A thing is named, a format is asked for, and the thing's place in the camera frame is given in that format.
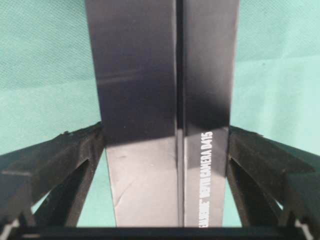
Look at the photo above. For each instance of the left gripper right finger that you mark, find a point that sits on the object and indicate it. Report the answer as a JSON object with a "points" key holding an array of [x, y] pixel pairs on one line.
{"points": [[272, 183]]}

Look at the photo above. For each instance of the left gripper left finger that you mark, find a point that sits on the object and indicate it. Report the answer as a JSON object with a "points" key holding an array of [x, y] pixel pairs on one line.
{"points": [[47, 184]]}

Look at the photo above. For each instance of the black box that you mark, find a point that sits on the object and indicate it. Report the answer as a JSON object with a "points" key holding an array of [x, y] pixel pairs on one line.
{"points": [[164, 75]]}

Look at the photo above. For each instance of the green table cloth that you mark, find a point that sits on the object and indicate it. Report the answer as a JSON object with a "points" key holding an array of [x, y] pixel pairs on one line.
{"points": [[48, 84]]}

